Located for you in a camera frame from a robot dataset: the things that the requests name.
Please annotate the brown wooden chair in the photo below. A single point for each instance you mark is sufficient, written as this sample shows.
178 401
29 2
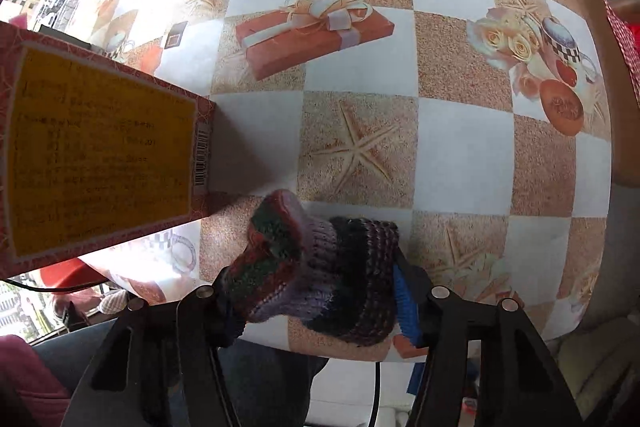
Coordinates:
623 106

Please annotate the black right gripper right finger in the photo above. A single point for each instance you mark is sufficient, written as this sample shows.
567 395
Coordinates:
418 312

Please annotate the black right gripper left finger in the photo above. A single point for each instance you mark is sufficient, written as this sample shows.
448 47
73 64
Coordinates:
208 313

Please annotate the multicolour knit sock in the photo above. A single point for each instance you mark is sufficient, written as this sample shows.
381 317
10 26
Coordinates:
334 275

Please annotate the red plastic stool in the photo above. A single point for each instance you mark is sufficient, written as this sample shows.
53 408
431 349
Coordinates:
69 276

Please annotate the maroon clothing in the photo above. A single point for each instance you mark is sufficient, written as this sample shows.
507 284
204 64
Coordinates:
30 394

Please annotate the pink yellow carton box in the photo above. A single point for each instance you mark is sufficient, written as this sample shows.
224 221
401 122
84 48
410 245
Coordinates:
94 153

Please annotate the red embroidered cushion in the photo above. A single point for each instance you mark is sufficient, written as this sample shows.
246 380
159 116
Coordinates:
628 43

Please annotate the checkered patterned tablecloth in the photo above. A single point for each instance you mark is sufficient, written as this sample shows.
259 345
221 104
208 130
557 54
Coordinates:
480 127

